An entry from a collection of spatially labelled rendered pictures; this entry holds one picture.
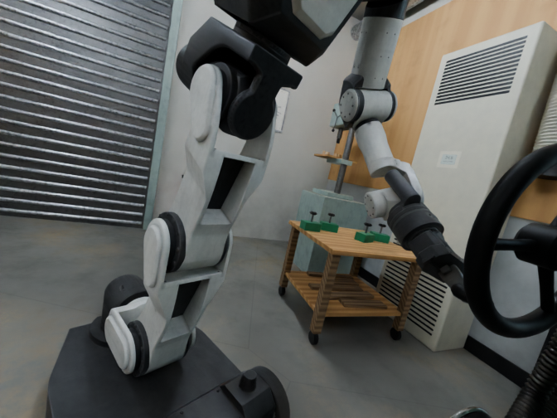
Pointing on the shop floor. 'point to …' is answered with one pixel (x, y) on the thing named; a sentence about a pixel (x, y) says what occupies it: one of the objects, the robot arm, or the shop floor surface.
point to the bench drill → (352, 216)
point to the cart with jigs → (308, 287)
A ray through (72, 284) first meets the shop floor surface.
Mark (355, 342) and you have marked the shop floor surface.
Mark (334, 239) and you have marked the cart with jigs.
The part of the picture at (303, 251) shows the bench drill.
